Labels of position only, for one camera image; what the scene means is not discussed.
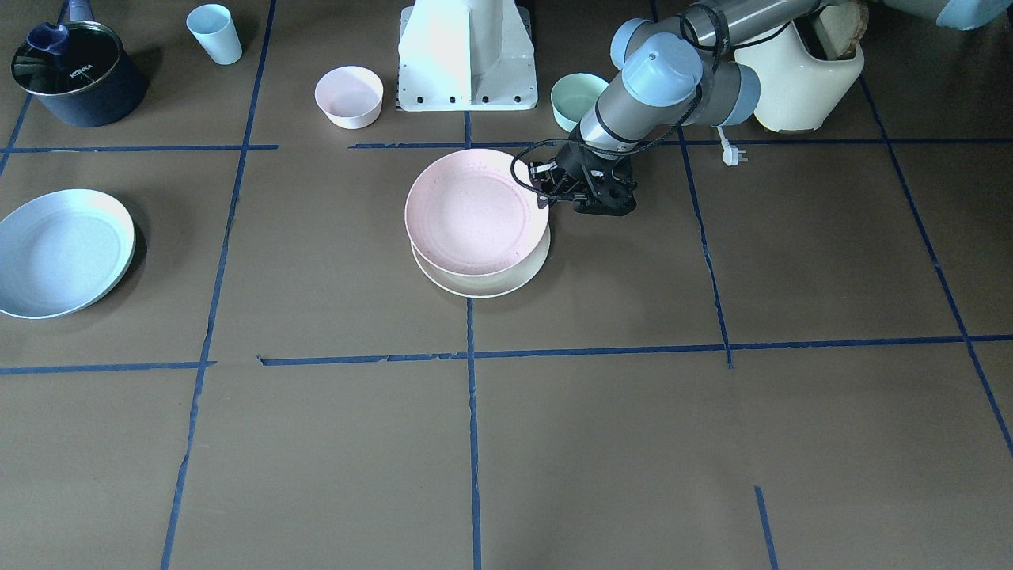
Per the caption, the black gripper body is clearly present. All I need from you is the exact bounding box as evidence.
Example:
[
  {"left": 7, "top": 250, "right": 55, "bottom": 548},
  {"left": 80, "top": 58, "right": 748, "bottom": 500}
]
[{"left": 553, "top": 141, "right": 637, "bottom": 216}]

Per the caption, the pink plate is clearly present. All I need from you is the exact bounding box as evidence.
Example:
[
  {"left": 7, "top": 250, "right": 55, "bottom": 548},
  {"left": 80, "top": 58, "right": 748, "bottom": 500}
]
[{"left": 403, "top": 149, "right": 549, "bottom": 276}]

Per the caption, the blue plate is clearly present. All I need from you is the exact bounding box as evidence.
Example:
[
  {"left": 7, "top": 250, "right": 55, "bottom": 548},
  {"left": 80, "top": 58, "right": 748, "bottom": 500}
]
[{"left": 1, "top": 188, "right": 136, "bottom": 320}]

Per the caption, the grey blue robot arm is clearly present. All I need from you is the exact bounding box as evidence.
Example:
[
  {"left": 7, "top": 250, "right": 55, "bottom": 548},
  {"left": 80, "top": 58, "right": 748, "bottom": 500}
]
[{"left": 529, "top": 1, "right": 868, "bottom": 216}]

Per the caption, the green bowl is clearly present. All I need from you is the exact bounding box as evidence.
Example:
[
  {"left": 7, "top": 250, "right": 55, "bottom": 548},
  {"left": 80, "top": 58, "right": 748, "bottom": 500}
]
[{"left": 550, "top": 73, "right": 609, "bottom": 133}]

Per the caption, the white power plug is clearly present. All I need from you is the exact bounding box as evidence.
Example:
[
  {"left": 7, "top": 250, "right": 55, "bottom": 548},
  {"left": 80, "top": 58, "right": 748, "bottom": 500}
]
[{"left": 715, "top": 127, "right": 749, "bottom": 167}]

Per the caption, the cream plate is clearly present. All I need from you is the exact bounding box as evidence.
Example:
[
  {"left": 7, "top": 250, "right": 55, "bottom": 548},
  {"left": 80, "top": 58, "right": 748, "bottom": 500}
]
[{"left": 410, "top": 228, "right": 552, "bottom": 298}]

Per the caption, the cream white toaster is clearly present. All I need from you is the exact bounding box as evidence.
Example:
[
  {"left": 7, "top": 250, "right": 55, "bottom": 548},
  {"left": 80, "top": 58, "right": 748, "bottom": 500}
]
[{"left": 735, "top": 1, "right": 868, "bottom": 133}]

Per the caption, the pink bowl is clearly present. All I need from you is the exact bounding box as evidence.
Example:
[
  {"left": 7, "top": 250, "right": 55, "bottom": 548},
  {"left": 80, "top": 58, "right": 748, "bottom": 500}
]
[{"left": 314, "top": 66, "right": 385, "bottom": 130}]

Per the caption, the light blue cup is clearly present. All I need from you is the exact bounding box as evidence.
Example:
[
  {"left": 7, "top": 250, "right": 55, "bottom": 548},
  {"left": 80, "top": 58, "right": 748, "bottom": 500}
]
[{"left": 187, "top": 3, "right": 242, "bottom": 65}]

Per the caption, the dark blue pot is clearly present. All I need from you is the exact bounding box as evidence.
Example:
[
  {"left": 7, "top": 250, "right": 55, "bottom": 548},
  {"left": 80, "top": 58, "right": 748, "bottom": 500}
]
[{"left": 10, "top": 1, "right": 149, "bottom": 127}]

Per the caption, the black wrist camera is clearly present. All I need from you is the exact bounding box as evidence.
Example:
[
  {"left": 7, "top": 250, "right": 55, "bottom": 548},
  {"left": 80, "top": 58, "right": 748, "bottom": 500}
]
[{"left": 528, "top": 161, "right": 572, "bottom": 203}]

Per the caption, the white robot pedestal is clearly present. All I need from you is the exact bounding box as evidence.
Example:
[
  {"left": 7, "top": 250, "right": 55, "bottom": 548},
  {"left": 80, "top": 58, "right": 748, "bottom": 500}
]
[{"left": 396, "top": 1, "right": 538, "bottom": 112}]

